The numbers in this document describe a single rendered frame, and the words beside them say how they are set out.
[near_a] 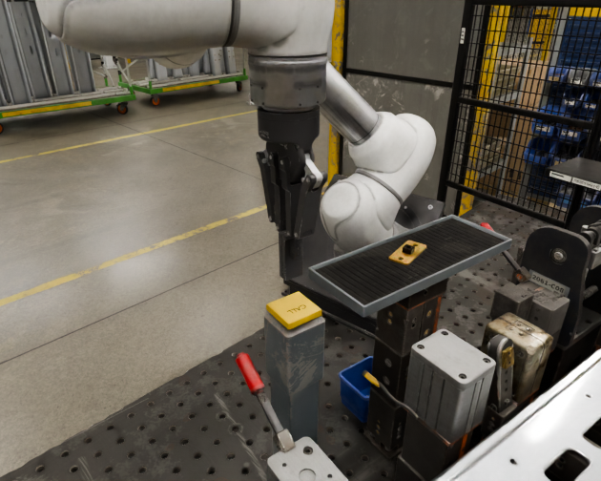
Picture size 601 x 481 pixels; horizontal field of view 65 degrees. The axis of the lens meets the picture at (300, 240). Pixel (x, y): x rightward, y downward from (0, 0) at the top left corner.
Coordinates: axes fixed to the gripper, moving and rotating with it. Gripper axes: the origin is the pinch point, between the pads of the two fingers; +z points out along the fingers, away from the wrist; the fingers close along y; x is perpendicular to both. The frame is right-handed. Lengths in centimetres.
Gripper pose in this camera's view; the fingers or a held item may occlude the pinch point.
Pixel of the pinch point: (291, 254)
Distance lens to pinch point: 66.1
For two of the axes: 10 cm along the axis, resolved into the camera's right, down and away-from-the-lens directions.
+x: 8.2, -2.7, 5.1
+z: 0.1, 8.9, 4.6
